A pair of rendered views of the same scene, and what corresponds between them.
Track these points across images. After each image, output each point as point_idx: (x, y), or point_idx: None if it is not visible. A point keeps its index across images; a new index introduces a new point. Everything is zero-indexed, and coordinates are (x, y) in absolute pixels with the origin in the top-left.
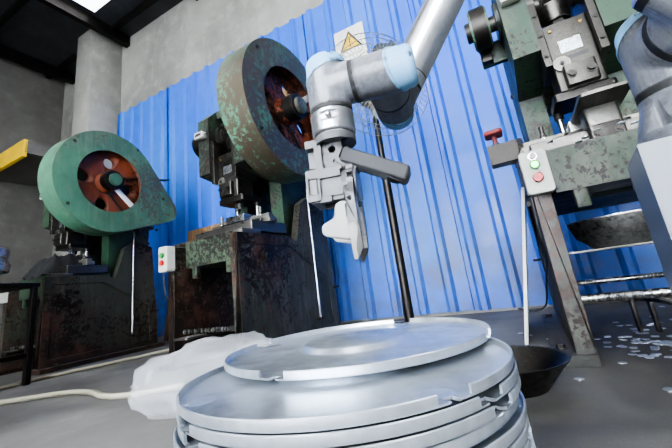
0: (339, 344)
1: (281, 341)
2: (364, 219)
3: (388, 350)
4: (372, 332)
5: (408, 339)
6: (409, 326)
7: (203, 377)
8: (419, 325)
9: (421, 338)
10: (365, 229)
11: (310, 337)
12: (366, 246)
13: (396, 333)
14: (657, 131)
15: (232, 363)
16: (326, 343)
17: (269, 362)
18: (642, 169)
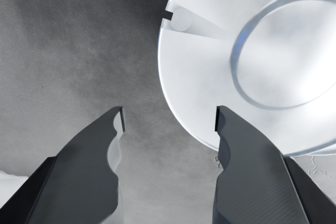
0: (330, 69)
1: (213, 144)
2: (66, 185)
3: None
4: (277, 44)
5: None
6: (215, 0)
7: (321, 153)
8: None
9: None
10: (102, 148)
11: (208, 120)
12: (119, 116)
13: (314, 12)
14: None
15: (306, 147)
16: (310, 84)
17: (329, 118)
18: None
